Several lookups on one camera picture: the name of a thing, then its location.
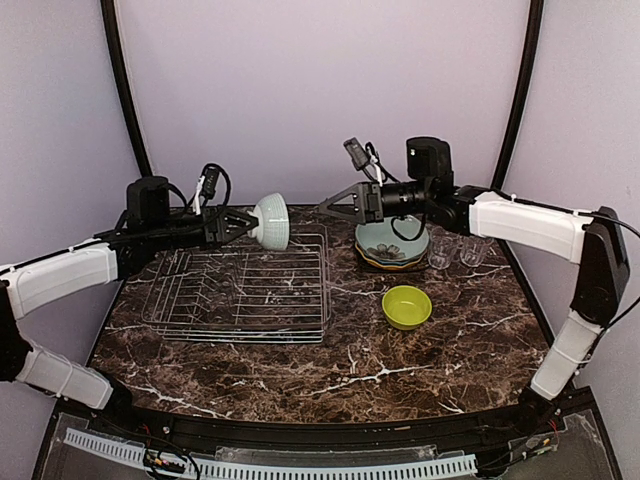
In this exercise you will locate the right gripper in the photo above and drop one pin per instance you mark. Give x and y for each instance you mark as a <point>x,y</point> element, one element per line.
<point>369,203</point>

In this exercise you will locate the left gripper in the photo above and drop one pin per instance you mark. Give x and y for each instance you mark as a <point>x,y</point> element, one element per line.
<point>211,227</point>

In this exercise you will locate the light teal checkered bowl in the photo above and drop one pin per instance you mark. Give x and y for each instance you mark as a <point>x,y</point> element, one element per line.
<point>273,229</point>

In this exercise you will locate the pale green plate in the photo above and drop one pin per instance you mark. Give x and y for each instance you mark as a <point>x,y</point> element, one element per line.
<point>400,239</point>

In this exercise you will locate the blue polka dot plate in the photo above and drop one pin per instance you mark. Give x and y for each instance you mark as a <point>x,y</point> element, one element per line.
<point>360,252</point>

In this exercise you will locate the yellow polka dot plate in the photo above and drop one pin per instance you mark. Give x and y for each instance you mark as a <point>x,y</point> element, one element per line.
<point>391,266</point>

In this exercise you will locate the black square floral plate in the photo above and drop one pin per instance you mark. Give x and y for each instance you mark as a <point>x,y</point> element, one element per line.
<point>363,266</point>

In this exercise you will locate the clear ribbed glass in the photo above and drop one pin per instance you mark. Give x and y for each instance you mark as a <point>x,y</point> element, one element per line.
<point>442,248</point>

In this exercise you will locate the lime green bowl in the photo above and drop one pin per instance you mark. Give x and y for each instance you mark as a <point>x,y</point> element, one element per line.
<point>406,307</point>

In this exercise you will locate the clear faceted glass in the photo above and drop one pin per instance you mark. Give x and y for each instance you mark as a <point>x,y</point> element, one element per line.
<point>474,250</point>

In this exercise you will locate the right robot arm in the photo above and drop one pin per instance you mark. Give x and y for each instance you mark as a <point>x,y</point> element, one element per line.
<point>593,240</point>

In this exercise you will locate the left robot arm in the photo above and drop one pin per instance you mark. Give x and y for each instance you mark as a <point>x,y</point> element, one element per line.
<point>146,227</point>

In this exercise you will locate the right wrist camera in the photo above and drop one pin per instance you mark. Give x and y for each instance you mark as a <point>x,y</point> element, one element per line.
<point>365,159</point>

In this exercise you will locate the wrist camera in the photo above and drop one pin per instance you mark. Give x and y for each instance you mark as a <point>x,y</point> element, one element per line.
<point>365,159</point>
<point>207,184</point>

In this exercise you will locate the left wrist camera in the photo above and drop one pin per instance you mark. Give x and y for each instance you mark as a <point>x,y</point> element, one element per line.
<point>207,184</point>

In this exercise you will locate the metal wire dish rack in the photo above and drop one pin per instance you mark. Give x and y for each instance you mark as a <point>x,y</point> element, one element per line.
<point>243,293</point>

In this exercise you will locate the left black frame post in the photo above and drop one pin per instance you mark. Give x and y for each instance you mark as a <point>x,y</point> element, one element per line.
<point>123,87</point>

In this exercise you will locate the black frame post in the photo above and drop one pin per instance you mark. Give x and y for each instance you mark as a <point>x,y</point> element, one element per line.
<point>525,73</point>
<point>123,87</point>

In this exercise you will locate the right black frame post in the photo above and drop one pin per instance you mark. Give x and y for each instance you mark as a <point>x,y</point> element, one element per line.
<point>525,73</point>

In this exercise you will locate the white slotted cable duct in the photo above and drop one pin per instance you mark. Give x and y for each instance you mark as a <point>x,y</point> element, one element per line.
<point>245,463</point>

